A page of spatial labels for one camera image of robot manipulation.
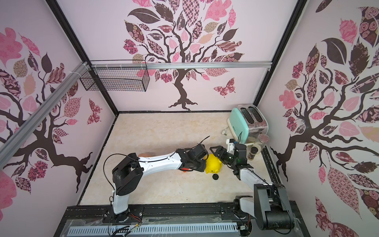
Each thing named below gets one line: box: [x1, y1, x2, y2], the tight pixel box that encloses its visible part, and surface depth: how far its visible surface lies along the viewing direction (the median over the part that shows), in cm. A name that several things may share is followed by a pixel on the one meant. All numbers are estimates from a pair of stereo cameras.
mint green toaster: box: [227, 103, 269, 146], surface depth 96 cm
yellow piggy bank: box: [204, 153, 223, 174], surface depth 84 cm
